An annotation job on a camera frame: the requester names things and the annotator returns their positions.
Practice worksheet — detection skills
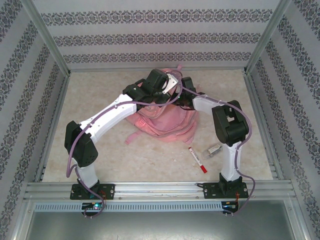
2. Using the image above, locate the red white marker pen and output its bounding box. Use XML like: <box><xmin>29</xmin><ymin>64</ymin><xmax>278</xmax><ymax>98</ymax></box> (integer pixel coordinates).
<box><xmin>188</xmin><ymin>146</ymin><xmax>208</xmax><ymax>174</ymax></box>

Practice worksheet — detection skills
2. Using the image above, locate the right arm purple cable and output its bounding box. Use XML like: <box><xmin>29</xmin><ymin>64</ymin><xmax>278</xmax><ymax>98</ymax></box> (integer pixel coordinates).
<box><xmin>181</xmin><ymin>84</ymin><xmax>256</xmax><ymax>217</ymax></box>

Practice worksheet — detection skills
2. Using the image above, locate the aluminium mounting rail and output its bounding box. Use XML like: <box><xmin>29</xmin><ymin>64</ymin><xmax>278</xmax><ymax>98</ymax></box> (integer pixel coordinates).
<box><xmin>23</xmin><ymin>181</ymin><xmax>293</xmax><ymax>201</ymax></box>

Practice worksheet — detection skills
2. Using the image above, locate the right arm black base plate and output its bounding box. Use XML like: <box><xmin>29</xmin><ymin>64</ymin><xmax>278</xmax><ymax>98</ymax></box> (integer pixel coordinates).
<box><xmin>203</xmin><ymin>182</ymin><xmax>250</xmax><ymax>200</ymax></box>

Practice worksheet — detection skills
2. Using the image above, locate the aluminium side rail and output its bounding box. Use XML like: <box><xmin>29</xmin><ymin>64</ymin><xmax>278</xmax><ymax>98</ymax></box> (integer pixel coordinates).
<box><xmin>243</xmin><ymin>72</ymin><xmax>285</xmax><ymax>181</ymax></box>
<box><xmin>33</xmin><ymin>73</ymin><xmax>72</xmax><ymax>183</ymax></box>

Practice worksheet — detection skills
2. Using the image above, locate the aluminium rear rail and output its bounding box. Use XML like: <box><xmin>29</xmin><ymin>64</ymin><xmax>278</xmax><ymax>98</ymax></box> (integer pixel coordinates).
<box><xmin>68</xmin><ymin>66</ymin><xmax>247</xmax><ymax>74</ymax></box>

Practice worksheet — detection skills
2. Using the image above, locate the slotted grey cable duct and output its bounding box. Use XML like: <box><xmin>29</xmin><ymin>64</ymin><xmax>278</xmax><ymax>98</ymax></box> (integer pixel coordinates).
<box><xmin>33</xmin><ymin>201</ymin><xmax>223</xmax><ymax>213</ymax></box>

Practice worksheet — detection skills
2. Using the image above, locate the aluminium frame post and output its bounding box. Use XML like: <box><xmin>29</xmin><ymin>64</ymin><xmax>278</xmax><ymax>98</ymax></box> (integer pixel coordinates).
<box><xmin>243</xmin><ymin>0</ymin><xmax>293</xmax><ymax>76</ymax></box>
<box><xmin>21</xmin><ymin>0</ymin><xmax>72</xmax><ymax>77</ymax></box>

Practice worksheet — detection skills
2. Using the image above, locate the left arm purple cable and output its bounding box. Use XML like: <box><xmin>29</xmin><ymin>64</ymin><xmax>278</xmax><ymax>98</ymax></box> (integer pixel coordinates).
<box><xmin>65</xmin><ymin>69</ymin><xmax>185</xmax><ymax>220</ymax></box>

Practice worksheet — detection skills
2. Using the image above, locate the grey metal sheet panel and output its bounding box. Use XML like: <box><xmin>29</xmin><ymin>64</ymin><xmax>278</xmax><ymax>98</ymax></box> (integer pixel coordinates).
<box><xmin>24</xmin><ymin>211</ymin><xmax>305</xmax><ymax>240</ymax></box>

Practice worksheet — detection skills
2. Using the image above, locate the pink school backpack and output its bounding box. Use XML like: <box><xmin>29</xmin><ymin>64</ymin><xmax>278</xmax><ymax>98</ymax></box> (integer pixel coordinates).
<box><xmin>124</xmin><ymin>64</ymin><xmax>200</xmax><ymax>146</ymax></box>

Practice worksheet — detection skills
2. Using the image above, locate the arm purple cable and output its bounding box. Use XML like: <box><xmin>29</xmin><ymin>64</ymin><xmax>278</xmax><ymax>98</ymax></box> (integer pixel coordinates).
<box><xmin>181</xmin><ymin>84</ymin><xmax>256</xmax><ymax>217</ymax></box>
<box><xmin>65</xmin><ymin>69</ymin><xmax>185</xmax><ymax>220</ymax></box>

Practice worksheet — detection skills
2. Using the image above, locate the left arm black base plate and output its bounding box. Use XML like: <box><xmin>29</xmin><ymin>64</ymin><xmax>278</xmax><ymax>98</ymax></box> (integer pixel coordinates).
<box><xmin>69</xmin><ymin>183</ymin><xmax>116</xmax><ymax>201</ymax></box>

